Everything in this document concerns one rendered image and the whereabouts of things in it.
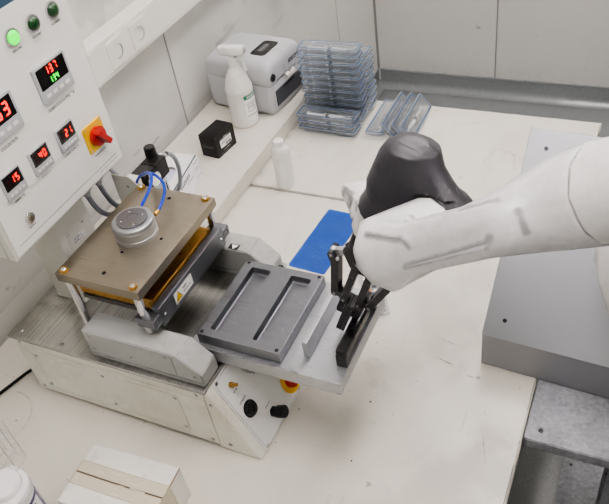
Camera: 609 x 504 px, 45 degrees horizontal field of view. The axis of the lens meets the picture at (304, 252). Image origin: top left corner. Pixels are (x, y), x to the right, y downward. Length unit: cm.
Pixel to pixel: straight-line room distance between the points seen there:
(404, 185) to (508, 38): 273
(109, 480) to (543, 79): 291
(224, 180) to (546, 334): 98
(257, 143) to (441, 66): 184
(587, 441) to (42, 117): 112
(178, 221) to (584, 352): 78
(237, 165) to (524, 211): 136
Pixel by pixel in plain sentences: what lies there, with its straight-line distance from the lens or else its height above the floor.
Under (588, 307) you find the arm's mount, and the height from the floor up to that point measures 91.
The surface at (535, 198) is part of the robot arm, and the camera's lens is 79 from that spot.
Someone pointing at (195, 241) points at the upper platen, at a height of 106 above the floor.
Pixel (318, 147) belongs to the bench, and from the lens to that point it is 215.
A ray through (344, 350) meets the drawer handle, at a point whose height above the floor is 101.
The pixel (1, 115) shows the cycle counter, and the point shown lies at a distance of 128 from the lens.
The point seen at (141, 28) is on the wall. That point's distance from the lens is 204.
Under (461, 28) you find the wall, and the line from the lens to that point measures 370.
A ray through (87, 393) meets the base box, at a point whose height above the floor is 79.
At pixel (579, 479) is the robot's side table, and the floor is 1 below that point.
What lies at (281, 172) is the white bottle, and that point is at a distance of 197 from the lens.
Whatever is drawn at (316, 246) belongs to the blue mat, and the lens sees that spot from 180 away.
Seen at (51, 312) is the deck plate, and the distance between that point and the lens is 158.
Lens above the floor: 193
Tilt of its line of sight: 41 degrees down
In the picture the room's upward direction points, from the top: 10 degrees counter-clockwise
